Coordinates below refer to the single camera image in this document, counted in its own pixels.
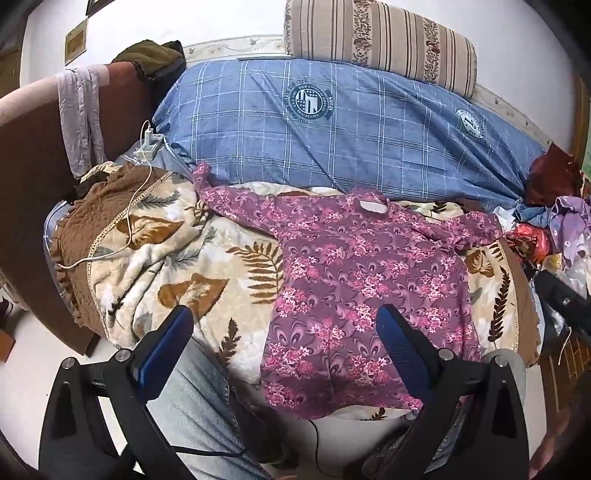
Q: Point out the blue plaid duvet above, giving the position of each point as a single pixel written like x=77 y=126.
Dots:
x=310 y=123

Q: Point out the small wall frame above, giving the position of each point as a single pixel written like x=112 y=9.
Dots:
x=75 y=42

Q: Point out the light purple garment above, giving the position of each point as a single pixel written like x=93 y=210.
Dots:
x=569 y=224

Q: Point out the framed wall picture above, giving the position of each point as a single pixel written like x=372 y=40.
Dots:
x=93 y=6

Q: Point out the person's jeans leg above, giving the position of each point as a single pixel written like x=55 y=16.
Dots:
x=193 y=411

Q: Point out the dark red cloth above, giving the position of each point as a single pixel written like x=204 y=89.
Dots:
x=553 y=174

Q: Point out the purple floral shirt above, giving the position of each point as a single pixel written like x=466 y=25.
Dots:
x=344 y=257

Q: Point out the lilac cloth on headboard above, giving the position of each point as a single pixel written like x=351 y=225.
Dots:
x=79 y=109

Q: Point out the brown bed headboard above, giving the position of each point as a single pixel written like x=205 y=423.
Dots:
x=35 y=175

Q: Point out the olive green garment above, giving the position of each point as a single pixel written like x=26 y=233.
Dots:
x=152 y=60

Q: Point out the beige leaf pattern blanket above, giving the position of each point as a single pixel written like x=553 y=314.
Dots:
x=142 y=242

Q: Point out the red shiny bag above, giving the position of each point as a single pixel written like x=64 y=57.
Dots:
x=529 y=242

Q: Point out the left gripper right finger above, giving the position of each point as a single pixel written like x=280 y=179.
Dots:
x=471 y=425

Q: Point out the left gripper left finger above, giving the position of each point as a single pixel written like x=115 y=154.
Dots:
x=97 y=424

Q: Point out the striped floral bolster pillow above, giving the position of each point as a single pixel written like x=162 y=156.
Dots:
x=378 y=36

